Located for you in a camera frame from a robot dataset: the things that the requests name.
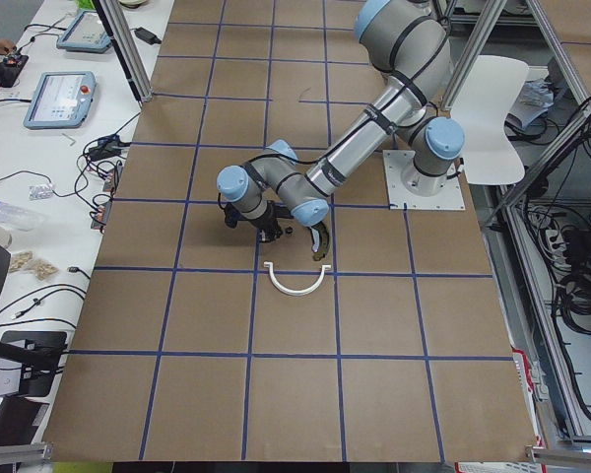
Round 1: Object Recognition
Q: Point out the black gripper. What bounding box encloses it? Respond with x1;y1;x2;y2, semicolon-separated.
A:
255;204;283;241

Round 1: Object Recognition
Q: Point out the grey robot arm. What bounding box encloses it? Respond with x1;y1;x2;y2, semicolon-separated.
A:
217;1;465;248

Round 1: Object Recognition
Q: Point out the black brake pad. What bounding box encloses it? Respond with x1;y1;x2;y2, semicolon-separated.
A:
274;205;294;219

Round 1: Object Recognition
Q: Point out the green brake shoe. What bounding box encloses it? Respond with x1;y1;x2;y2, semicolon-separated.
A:
308;221;330;261

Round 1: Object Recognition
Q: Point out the brown paper table mat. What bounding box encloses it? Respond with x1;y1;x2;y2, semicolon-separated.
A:
44;1;536;462

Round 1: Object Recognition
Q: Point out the black power adapter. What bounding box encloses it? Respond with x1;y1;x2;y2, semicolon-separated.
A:
133;27;162;45

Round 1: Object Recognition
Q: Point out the near teach pendant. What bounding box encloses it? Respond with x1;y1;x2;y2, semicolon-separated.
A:
23;71;97;130

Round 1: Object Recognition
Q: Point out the teach pendant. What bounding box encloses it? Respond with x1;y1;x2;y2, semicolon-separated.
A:
56;10;111;53
23;71;97;130

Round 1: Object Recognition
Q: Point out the white chair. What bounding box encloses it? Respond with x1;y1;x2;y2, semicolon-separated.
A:
450;55;529;185

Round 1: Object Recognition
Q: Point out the plastic water bottle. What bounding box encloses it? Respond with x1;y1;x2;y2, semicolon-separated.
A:
0;201;43;232

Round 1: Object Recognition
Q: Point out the far teach pendant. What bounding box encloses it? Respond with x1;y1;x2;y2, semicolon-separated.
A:
56;10;111;53

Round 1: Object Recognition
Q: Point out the white curved plastic bracket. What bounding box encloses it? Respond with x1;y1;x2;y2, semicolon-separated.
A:
263;261;332;297

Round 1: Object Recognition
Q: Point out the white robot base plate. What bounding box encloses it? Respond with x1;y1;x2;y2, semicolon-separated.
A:
383;150;466;211

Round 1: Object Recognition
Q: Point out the aluminium frame post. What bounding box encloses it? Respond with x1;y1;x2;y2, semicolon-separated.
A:
94;0;153;103

